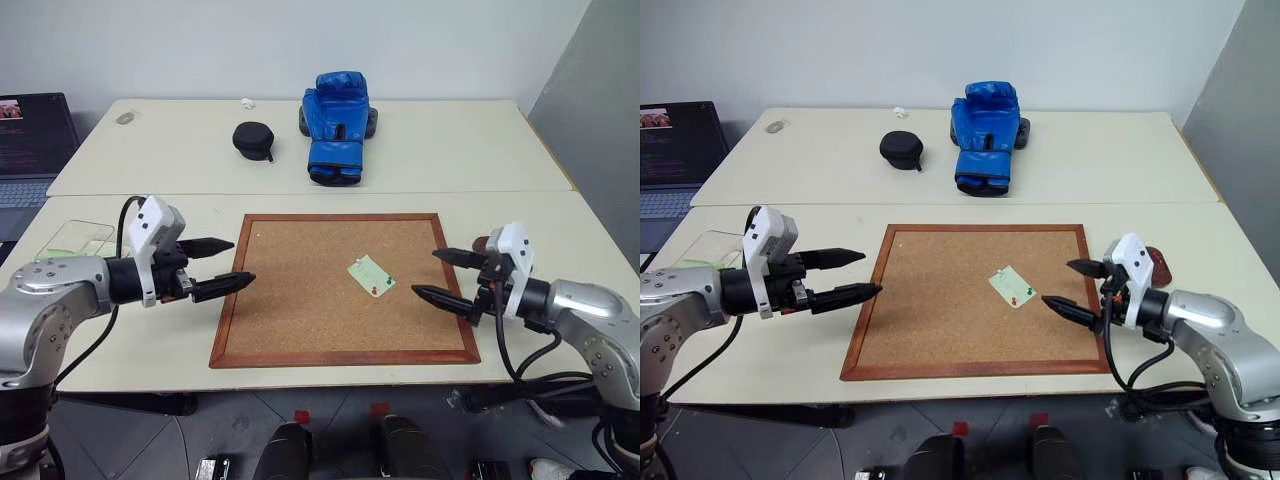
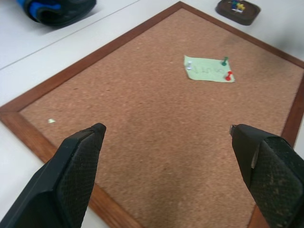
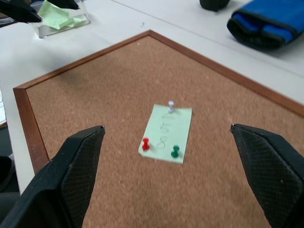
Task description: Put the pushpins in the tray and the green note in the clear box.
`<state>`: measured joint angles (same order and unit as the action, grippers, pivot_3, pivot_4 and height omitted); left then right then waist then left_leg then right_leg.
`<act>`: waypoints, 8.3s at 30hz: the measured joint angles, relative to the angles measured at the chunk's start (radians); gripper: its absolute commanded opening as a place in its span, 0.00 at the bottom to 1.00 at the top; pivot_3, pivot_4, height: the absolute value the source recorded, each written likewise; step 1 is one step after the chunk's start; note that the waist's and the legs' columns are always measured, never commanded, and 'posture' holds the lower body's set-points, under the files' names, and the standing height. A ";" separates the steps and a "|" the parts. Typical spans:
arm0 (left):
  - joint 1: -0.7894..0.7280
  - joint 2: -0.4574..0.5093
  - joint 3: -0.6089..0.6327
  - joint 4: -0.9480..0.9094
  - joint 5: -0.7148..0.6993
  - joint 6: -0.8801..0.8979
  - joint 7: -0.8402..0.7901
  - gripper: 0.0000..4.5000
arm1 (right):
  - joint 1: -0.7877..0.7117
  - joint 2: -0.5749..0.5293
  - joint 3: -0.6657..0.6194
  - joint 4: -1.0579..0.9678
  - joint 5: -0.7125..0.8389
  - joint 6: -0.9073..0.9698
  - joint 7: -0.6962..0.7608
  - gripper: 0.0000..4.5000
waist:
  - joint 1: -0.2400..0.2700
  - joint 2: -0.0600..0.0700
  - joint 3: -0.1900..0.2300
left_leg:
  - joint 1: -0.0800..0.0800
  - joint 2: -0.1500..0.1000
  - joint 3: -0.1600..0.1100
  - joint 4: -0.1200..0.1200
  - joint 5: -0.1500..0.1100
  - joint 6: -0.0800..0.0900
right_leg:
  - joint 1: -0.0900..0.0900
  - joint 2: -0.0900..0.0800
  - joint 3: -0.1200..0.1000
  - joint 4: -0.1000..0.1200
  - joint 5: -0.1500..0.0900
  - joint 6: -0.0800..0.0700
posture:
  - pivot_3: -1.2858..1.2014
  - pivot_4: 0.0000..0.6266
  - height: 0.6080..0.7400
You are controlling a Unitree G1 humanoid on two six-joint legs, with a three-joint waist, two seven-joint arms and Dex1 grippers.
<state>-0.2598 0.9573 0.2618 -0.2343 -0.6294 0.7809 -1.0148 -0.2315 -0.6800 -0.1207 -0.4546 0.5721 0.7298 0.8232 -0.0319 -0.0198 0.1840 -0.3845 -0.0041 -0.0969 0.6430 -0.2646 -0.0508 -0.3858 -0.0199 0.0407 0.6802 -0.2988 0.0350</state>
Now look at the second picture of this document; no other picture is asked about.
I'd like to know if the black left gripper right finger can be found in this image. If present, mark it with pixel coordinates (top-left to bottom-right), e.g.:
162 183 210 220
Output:
229 123 304 228

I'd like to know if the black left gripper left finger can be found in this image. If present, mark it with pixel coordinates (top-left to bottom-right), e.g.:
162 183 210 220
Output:
0 123 107 228

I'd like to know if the wood-framed cork board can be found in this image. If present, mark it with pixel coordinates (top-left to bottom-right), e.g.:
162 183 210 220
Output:
0 0 304 228

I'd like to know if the light green paper note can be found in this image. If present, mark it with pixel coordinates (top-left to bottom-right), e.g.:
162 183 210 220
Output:
183 55 237 84

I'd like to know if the dark brown pin tray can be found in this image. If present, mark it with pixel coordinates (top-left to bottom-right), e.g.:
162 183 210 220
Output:
215 0 261 26

